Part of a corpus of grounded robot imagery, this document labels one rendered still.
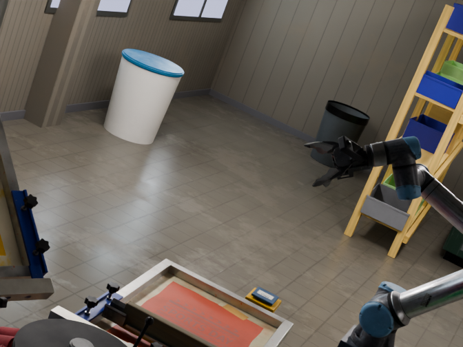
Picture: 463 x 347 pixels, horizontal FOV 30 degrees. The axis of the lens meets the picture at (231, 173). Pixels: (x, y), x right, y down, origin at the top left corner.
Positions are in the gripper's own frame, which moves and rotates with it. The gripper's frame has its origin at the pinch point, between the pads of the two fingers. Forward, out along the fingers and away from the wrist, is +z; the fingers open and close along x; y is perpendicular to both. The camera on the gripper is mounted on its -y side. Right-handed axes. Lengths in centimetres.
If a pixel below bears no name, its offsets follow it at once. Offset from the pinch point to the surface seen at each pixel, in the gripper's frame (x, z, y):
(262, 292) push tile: 1, 25, 103
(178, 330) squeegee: -34, 52, 35
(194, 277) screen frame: 4, 50, 83
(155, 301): -11, 64, 63
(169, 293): -5, 59, 72
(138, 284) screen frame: -5, 68, 59
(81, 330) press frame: -56, 64, -38
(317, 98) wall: 461, -54, 663
